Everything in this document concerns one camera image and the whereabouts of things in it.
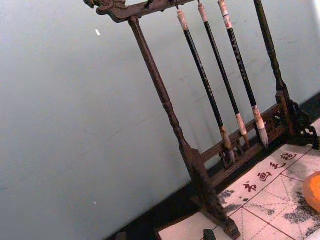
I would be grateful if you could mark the dark wooden brush rack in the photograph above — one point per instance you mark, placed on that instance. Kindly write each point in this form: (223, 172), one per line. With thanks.
(150, 70)

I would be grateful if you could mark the black brush, brown ferrule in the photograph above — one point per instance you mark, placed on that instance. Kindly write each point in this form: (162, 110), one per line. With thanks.
(203, 79)

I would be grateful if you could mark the thin black brush, brown bristles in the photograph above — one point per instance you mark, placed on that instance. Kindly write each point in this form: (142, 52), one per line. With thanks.
(221, 67)

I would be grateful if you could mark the black brush, red-white label band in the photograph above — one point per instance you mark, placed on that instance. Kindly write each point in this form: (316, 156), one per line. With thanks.
(240, 65)

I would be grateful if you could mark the small black block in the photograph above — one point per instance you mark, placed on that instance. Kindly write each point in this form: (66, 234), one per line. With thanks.
(209, 235)

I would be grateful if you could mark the white felt mat, red grid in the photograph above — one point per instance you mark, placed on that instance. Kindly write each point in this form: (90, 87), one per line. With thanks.
(262, 200)

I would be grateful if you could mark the round orange object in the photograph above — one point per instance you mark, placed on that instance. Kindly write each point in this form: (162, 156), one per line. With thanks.
(312, 190)

